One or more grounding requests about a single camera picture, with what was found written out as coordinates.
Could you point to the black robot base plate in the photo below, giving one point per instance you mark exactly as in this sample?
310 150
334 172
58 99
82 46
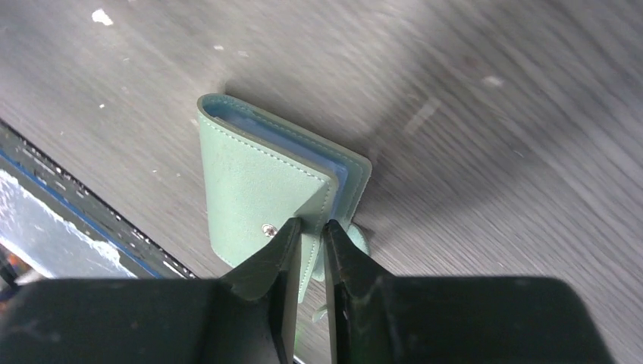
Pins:
83 204

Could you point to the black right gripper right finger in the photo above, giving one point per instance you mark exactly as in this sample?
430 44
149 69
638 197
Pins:
377 317

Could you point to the green card holder wallet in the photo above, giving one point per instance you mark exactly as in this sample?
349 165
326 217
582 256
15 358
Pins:
260 170

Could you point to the aluminium frame rail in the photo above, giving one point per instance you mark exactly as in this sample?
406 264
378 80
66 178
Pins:
51 244

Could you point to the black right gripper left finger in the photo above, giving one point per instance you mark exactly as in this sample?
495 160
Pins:
245 316

